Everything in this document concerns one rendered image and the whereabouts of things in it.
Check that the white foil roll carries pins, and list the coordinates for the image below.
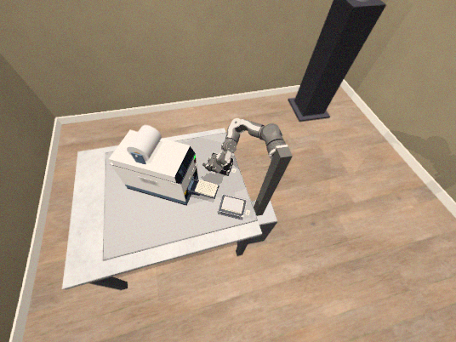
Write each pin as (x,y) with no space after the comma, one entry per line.
(145,142)

